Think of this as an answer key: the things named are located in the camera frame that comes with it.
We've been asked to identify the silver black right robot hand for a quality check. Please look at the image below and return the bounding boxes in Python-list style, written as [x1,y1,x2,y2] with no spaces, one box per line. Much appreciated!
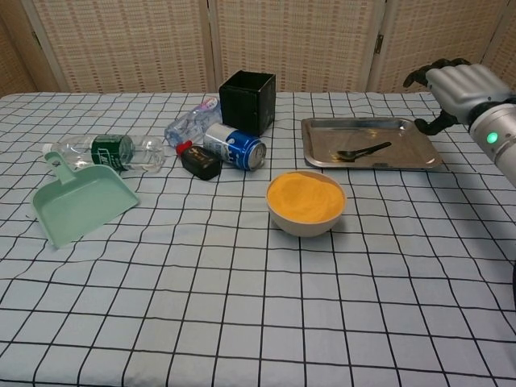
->
[402,57,513,136]

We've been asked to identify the black spoon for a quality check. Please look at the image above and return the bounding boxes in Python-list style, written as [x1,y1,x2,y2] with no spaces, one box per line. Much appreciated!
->
[336,140,393,163]

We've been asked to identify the silver metal tray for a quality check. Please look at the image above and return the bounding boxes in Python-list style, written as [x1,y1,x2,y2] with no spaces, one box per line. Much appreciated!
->
[300,117,443,170]

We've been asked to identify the orange powder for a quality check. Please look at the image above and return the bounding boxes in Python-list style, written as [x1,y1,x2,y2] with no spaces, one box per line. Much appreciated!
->
[268,171,346,224]

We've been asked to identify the white bowl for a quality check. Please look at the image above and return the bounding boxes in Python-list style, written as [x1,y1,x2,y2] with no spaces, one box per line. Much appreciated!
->
[265,170,347,238]

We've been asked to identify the black square box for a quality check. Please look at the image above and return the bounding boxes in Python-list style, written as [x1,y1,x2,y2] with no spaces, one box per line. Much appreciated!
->
[218,69,277,137]

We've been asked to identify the blue and white can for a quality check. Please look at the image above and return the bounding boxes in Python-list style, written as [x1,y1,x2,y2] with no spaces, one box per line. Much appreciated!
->
[202,123,268,172]

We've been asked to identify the small black bottle red cap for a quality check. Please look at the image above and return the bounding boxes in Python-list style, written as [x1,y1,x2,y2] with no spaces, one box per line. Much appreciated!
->
[175,139,223,181]

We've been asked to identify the clear bottle pink label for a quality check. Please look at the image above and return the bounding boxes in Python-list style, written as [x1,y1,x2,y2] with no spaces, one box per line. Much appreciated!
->
[164,95,223,147]

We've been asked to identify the blue checked tablecloth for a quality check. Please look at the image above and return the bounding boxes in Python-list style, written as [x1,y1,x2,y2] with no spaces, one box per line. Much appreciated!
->
[0,91,516,387]

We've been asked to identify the beige woven folding screen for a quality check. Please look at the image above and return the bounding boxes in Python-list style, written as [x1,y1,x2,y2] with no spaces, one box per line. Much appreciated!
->
[0,0,516,98]

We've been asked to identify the clear bottle green label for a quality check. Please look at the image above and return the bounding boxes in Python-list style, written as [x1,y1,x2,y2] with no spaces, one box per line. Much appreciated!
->
[42,134,167,174]

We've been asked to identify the green plastic dustpan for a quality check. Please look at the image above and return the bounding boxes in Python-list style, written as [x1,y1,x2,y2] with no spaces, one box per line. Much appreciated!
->
[31,151,141,248]

